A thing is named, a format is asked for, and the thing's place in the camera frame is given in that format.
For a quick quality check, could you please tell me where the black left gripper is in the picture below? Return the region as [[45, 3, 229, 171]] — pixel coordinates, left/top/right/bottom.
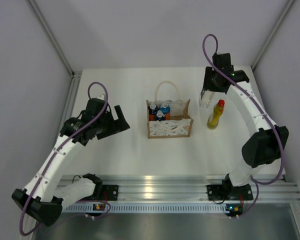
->
[[94, 105, 130, 140]]

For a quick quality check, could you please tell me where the clear square bottle grey cap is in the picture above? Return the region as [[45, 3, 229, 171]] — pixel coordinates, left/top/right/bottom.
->
[[199, 90, 215, 108]]

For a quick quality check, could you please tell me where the yellow dish soap bottle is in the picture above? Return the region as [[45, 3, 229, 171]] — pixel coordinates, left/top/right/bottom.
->
[[207, 99, 225, 130]]

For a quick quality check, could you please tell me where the light blue pump bottle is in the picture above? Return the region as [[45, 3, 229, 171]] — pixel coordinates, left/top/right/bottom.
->
[[159, 103, 171, 121]]

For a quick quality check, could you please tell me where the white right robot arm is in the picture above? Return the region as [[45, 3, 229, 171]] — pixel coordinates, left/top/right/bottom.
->
[[199, 53, 289, 200]]

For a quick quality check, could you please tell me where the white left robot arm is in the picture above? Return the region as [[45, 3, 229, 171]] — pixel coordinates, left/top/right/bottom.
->
[[12, 98, 130, 227]]

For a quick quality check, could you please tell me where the jute canvas tote bag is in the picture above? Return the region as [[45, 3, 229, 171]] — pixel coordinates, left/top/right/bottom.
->
[[146, 81, 194, 139]]

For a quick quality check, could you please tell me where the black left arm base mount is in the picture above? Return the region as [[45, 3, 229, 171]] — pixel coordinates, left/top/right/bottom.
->
[[99, 184, 119, 202]]

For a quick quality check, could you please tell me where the slotted grey cable duct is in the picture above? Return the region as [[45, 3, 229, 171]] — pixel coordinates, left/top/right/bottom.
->
[[63, 202, 242, 214]]

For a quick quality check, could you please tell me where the right aluminium corner post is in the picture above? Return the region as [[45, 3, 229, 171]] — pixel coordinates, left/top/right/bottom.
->
[[250, 0, 297, 72]]

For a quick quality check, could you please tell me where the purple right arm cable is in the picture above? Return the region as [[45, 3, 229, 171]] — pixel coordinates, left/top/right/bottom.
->
[[202, 34, 286, 217]]

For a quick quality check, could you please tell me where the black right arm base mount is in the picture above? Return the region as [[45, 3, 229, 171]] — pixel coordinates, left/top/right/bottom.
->
[[206, 184, 228, 204]]

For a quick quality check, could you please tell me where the aluminium corner frame post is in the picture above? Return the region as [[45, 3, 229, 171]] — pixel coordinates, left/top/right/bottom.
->
[[25, 0, 74, 78]]

